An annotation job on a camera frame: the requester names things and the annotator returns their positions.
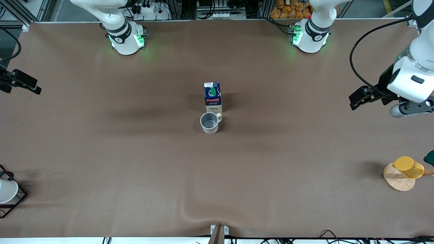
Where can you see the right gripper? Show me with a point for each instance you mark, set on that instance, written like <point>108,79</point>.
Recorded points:
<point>7,80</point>

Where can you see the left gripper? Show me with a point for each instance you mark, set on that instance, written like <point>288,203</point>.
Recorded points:
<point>385,82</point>

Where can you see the blue milk carton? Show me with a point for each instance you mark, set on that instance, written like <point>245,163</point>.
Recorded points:
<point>213,98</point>

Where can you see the cream ceramic mug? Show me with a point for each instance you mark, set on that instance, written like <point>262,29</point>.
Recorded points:
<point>209,123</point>

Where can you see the yellow plastic cup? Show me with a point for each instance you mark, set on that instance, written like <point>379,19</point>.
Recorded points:
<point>408,167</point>

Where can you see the white cup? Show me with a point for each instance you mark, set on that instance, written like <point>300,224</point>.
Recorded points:
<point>6,190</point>

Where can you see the dark green object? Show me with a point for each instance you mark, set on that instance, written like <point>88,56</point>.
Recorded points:
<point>430,158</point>

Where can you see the round wooden board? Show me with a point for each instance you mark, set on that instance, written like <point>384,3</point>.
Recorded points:
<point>396,181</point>

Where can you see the orange bread pile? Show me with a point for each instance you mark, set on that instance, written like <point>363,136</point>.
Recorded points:
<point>291,10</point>

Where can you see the white power strip with plugs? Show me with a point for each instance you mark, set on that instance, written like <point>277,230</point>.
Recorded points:
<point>151,9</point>

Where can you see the brown table cover sheet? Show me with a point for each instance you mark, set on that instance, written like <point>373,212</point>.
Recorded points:
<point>217,169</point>

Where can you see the small white power strip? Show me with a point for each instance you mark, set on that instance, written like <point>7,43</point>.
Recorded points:
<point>222,15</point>

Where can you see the aluminium frame profile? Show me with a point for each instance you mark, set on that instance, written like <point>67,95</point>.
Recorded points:
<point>34,12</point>
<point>412,21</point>

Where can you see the metal table clamp bracket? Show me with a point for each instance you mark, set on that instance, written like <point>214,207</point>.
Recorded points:
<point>219,231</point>

